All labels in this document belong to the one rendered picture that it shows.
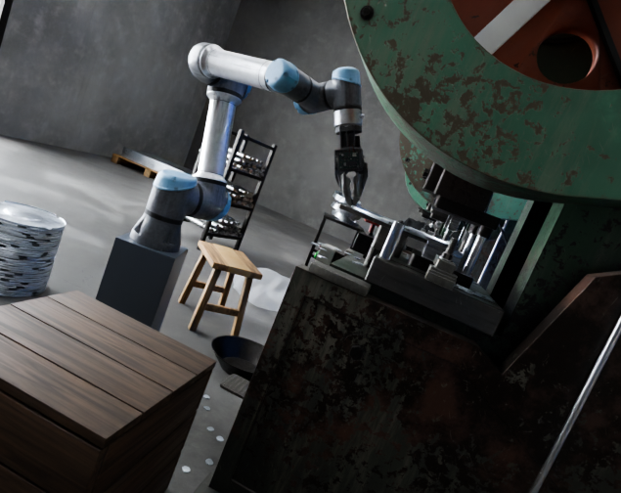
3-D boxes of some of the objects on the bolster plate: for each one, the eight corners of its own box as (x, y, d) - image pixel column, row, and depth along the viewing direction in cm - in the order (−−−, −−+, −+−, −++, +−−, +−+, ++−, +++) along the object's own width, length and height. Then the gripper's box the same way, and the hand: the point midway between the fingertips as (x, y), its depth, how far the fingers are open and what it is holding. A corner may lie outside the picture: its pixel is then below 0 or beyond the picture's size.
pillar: (461, 273, 109) (485, 219, 107) (460, 272, 111) (483, 219, 109) (469, 277, 108) (494, 223, 106) (468, 275, 111) (493, 223, 109)
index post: (378, 256, 104) (395, 217, 102) (379, 255, 107) (396, 217, 105) (390, 261, 103) (407, 222, 102) (391, 259, 106) (407, 222, 105)
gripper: (329, 125, 117) (332, 207, 118) (363, 122, 115) (367, 205, 116) (333, 132, 125) (337, 207, 127) (366, 128, 123) (370, 205, 125)
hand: (352, 202), depth 124 cm, fingers closed
